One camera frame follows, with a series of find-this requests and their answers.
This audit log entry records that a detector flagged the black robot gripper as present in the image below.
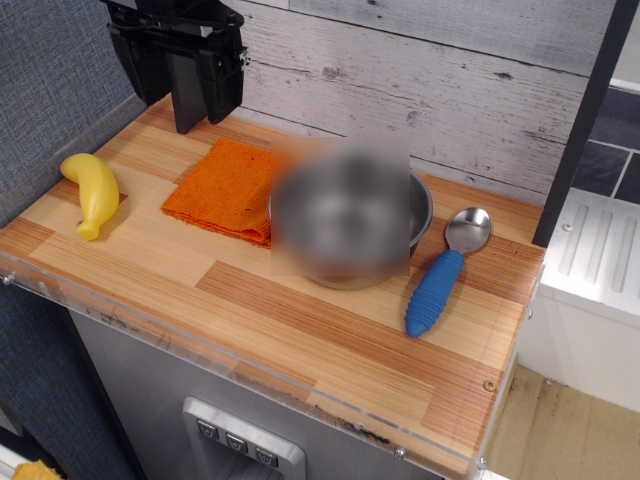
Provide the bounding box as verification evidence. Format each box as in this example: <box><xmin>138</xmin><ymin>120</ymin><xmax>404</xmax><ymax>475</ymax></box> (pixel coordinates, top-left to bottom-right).
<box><xmin>106</xmin><ymin>1</ymin><xmax>244</xmax><ymax>124</ymax></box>

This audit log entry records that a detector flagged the orange cloth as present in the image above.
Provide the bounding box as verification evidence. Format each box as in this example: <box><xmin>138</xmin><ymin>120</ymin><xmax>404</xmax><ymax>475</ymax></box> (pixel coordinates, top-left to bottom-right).
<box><xmin>161</xmin><ymin>138</ymin><xmax>271</xmax><ymax>248</ymax></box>

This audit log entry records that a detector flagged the silver metal pot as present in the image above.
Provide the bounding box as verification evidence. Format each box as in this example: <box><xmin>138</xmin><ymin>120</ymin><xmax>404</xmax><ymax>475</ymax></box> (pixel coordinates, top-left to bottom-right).
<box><xmin>269</xmin><ymin>167</ymin><xmax>434</xmax><ymax>290</ymax></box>

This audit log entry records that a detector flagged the yellow plastic banana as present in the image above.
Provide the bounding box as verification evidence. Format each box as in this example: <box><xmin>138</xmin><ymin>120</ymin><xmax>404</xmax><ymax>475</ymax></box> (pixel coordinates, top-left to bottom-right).
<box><xmin>60</xmin><ymin>153</ymin><xmax>120</xmax><ymax>241</ymax></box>

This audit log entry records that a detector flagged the clear acrylic table edge guard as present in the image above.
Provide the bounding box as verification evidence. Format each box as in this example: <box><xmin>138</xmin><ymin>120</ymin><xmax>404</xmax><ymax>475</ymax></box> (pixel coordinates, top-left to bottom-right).
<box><xmin>1</xmin><ymin>253</ymin><xmax>488</xmax><ymax>479</ymax></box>

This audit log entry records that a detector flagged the silver toy fridge cabinet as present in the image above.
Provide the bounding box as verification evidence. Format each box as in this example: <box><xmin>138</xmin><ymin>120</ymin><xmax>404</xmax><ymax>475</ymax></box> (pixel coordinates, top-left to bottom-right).
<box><xmin>71</xmin><ymin>312</ymin><xmax>435</xmax><ymax>479</ymax></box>

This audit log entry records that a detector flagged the silver dispenser button panel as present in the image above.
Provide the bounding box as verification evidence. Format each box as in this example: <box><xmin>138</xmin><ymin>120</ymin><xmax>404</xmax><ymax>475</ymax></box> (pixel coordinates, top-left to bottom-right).
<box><xmin>182</xmin><ymin>396</ymin><xmax>307</xmax><ymax>479</ymax></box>

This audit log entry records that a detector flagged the yellow object bottom left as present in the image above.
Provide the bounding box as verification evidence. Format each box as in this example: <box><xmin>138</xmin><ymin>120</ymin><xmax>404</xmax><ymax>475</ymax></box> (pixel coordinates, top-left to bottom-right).
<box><xmin>11</xmin><ymin>461</ymin><xmax>62</xmax><ymax>480</ymax></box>

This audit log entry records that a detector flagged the white ridged appliance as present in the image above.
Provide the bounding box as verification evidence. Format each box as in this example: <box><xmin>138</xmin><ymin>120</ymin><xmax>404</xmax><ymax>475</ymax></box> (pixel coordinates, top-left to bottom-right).
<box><xmin>516</xmin><ymin>189</ymin><xmax>639</xmax><ymax>410</ymax></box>

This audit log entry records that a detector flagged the black vertical post left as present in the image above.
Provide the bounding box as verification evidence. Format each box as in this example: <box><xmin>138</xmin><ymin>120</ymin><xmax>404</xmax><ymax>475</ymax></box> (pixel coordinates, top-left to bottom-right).
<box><xmin>167</xmin><ymin>53</ymin><xmax>207</xmax><ymax>134</ymax></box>

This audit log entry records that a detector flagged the black vertical post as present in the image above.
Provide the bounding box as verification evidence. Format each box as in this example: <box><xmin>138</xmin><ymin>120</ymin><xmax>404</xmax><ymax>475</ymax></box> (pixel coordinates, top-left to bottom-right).
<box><xmin>532</xmin><ymin>0</ymin><xmax>639</xmax><ymax>247</ymax></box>
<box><xmin>167</xmin><ymin>53</ymin><xmax>207</xmax><ymax>134</ymax></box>

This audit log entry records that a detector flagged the blue handled metal spoon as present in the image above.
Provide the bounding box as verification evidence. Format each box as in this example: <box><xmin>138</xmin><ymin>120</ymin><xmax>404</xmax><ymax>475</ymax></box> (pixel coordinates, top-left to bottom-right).
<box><xmin>404</xmin><ymin>207</ymin><xmax>492</xmax><ymax>338</ymax></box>

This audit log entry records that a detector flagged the black vertical post right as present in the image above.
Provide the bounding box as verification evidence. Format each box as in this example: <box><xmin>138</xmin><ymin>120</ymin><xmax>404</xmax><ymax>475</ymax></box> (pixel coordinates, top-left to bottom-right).
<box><xmin>532</xmin><ymin>0</ymin><xmax>639</xmax><ymax>247</ymax></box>

